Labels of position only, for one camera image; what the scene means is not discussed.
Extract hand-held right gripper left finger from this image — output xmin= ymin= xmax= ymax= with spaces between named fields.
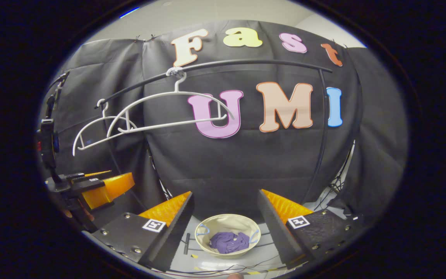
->
xmin=91 ymin=191 xmax=195 ymax=272

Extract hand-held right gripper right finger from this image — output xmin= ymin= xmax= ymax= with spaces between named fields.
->
xmin=257 ymin=189 xmax=364 ymax=270

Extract beige laundry hamper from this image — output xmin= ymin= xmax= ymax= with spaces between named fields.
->
xmin=194 ymin=214 xmax=262 ymax=260

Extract purple shirt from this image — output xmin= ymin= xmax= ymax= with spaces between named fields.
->
xmin=209 ymin=231 xmax=251 ymax=255

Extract white plastic hanger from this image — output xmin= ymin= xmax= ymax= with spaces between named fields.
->
xmin=72 ymin=98 xmax=139 ymax=157
xmin=106 ymin=67 xmax=235 ymax=138

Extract black clothes rack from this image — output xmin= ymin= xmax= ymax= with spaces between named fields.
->
xmin=94 ymin=59 xmax=334 ymax=257

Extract black backdrop cloth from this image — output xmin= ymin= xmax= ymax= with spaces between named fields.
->
xmin=39 ymin=19 xmax=409 ymax=218

